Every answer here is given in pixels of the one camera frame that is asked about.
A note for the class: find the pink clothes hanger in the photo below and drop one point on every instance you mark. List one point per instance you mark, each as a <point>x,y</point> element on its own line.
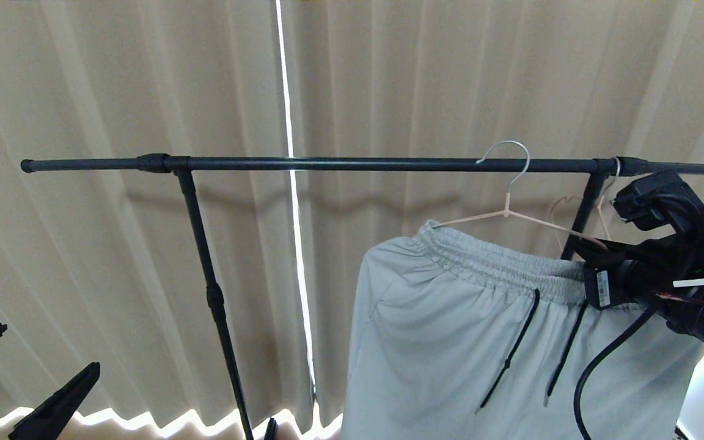
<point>600,208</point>
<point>506,212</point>

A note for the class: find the black clothes rack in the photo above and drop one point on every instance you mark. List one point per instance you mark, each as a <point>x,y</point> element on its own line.
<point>327,164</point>

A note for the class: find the beige curtain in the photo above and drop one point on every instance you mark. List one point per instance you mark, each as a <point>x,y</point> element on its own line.
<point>144,73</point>

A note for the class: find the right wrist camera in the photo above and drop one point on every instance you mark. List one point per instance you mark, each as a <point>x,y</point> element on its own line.
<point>663,201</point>

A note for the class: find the pale grey shorts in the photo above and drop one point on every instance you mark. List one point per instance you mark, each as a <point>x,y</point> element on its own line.
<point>437,342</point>

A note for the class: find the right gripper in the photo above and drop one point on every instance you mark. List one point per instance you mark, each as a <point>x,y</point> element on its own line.
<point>630,284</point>

